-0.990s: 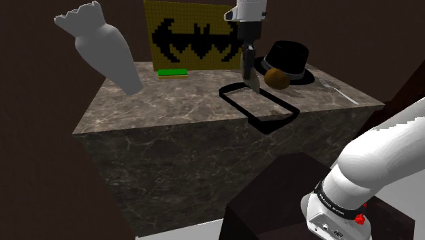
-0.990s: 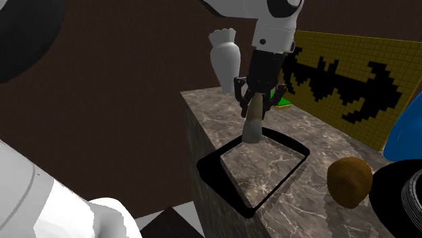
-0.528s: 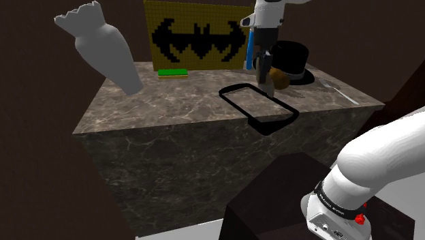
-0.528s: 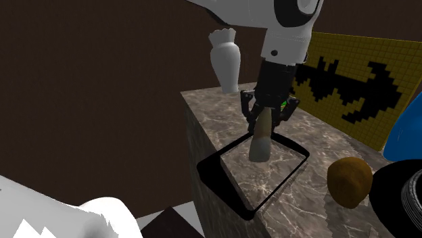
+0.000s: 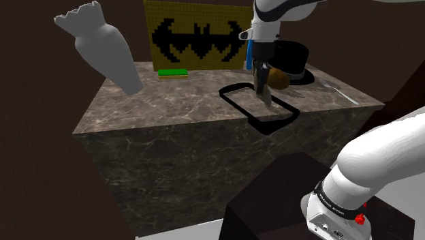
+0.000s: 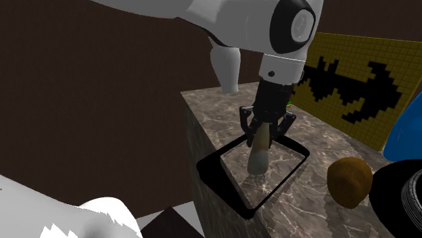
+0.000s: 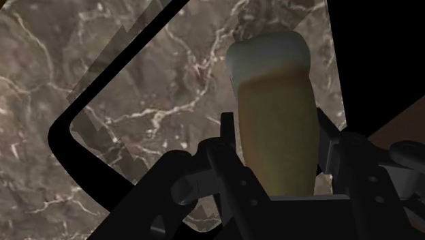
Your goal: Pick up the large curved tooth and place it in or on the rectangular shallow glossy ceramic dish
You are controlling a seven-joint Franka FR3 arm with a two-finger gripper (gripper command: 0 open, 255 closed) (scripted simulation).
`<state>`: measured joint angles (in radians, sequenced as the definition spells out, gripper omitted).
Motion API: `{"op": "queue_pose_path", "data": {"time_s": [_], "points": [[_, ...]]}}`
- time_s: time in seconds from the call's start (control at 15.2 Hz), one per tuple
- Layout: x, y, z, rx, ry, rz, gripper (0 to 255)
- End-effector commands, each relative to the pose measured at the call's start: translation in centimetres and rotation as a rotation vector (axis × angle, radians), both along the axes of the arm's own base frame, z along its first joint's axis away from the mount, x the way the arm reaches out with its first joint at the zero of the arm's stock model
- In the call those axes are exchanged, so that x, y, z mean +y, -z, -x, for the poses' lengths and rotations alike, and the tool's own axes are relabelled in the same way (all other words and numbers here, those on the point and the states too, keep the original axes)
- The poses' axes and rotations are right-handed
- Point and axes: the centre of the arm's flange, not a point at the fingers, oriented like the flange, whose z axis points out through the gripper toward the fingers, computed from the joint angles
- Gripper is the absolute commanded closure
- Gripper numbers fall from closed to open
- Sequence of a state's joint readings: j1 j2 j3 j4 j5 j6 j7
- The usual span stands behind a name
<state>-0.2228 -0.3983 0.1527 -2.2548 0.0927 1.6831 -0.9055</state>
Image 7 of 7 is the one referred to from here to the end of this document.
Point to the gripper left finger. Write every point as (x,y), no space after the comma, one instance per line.
(229,179)

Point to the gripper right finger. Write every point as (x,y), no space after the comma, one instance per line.
(362,172)

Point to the yellow bottle with white cap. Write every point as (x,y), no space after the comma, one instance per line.
(275,133)

